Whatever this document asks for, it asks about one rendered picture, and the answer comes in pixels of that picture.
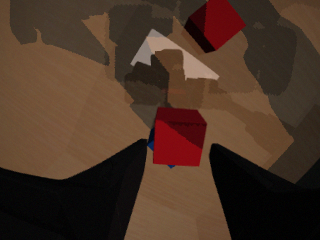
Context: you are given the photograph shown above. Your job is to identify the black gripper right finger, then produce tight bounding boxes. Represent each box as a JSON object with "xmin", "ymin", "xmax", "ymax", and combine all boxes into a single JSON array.
[{"xmin": 209, "ymin": 143, "xmax": 320, "ymax": 240}]

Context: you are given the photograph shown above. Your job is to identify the blue cube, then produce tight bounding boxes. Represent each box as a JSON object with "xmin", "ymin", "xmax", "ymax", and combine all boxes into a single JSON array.
[{"xmin": 148, "ymin": 128, "xmax": 175, "ymax": 169}]

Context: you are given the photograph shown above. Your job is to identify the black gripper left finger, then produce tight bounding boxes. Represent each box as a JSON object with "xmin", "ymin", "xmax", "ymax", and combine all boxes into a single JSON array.
[{"xmin": 0, "ymin": 139, "xmax": 148, "ymax": 240}]

